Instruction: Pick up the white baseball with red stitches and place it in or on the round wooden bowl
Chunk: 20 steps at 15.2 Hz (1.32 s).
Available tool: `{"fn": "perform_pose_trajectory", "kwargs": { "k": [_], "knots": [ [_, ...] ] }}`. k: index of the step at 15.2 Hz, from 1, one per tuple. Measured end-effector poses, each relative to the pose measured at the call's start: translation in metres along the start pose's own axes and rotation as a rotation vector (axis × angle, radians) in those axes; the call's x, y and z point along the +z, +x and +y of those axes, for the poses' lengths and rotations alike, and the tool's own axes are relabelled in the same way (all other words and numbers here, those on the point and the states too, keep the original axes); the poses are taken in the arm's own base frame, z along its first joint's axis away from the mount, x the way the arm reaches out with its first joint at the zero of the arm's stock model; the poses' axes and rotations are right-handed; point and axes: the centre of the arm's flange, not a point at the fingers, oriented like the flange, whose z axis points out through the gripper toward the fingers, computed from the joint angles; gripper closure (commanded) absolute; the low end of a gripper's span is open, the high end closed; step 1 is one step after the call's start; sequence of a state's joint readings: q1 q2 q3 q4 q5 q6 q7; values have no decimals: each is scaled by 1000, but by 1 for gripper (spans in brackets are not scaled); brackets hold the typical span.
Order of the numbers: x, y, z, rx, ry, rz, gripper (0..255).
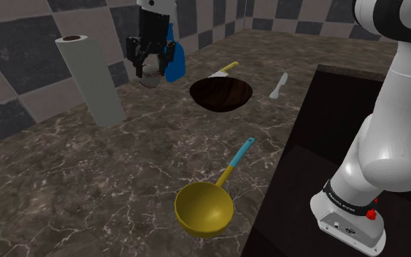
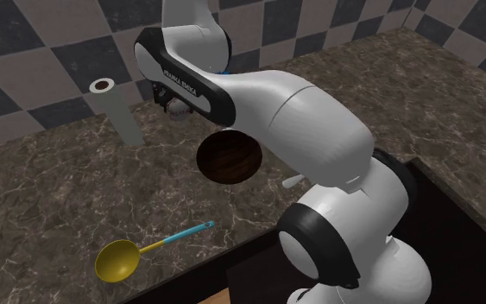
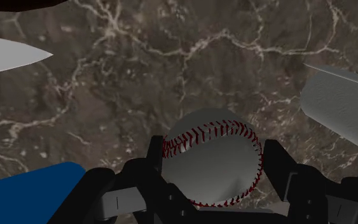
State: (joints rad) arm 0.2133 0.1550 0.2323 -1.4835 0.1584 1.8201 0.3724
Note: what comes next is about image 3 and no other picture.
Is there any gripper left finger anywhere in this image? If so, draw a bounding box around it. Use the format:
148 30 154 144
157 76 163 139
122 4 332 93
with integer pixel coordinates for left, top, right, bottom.
48 135 198 224

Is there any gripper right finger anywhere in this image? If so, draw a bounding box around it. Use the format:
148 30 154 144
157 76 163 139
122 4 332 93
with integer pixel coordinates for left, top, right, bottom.
263 139 358 224

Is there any white baseball with red stitching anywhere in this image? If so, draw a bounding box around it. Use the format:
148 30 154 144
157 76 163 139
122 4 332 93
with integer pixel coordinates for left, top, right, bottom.
161 107 264 208

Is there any blue flat object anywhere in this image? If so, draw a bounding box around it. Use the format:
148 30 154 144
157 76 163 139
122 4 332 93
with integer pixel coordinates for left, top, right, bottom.
0 161 87 224

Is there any grey textured cylinder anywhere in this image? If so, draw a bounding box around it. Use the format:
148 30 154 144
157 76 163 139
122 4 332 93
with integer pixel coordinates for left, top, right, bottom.
299 63 358 158

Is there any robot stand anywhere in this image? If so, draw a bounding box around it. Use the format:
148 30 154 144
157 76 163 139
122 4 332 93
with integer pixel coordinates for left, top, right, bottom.
0 0 69 13

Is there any silver knife blade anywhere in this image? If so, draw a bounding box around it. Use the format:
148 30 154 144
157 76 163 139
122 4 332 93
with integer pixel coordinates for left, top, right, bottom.
0 35 54 77

